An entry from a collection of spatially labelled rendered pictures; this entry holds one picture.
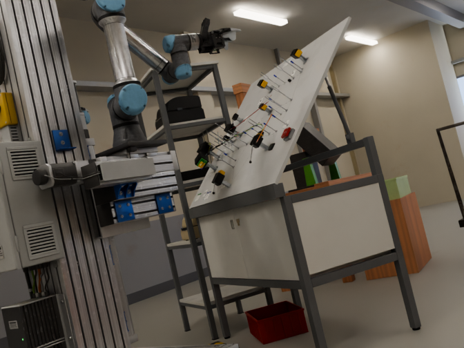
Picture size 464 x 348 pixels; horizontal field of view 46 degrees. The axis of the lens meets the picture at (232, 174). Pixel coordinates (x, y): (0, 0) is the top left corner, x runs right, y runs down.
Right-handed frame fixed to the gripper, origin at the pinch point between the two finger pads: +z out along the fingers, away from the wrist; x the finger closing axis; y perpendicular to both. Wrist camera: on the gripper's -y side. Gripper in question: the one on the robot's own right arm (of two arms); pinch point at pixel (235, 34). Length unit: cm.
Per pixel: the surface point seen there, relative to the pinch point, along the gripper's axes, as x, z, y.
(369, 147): -11, 63, 63
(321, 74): -7, 45, 22
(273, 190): -14, 2, 73
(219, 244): -105, 7, 84
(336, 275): -19, 24, 119
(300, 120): -11, 27, 43
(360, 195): -14, 50, 85
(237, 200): -54, 3, 68
